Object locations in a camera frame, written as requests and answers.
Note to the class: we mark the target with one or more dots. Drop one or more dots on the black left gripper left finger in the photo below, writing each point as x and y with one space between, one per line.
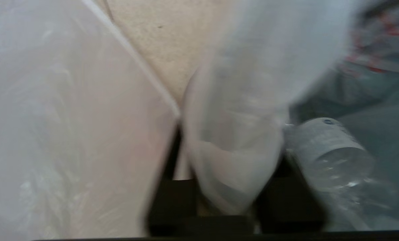
172 207

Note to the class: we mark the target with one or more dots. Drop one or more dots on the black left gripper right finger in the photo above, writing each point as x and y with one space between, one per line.
289 207

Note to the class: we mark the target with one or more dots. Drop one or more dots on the white red-printed plastic bag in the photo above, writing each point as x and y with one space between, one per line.
239 117

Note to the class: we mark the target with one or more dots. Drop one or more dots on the clear empty plastic bottle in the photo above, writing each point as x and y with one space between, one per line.
333 157

